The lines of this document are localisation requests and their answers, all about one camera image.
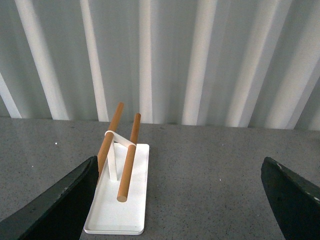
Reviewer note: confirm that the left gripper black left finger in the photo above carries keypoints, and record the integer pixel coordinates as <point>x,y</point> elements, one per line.
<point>60,212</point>

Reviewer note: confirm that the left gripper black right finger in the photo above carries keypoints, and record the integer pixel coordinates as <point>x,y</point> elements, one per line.
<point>295,201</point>

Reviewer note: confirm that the white wooden towel rack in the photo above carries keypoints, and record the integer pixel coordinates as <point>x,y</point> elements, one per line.
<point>119,203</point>

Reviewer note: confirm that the white pleated curtain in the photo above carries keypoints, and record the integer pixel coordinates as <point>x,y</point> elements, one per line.
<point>233,63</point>

